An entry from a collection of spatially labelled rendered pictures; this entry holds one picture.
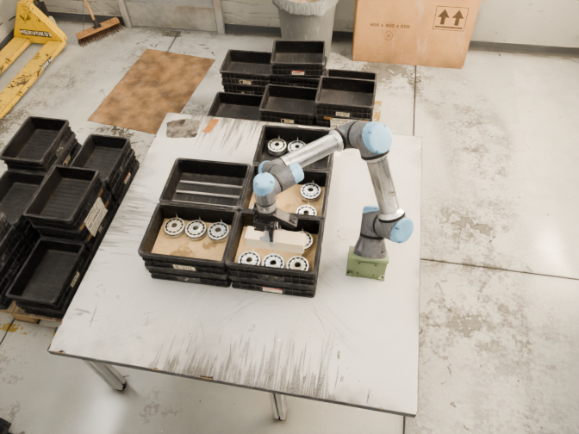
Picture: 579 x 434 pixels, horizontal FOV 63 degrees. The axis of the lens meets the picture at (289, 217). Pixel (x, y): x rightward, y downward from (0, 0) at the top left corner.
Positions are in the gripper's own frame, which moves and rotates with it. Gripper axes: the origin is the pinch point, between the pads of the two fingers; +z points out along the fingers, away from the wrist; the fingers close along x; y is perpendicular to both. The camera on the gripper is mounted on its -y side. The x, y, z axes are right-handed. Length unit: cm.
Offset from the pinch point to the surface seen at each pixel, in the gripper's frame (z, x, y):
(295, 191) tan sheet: 26, -47, 1
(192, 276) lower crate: 33, 6, 40
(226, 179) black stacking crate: 26, -50, 38
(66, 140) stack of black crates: 59, -96, 166
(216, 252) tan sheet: 25.9, -5.0, 30.5
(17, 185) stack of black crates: 71, -63, 190
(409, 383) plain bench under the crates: 39, 36, -61
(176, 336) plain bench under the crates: 39, 33, 41
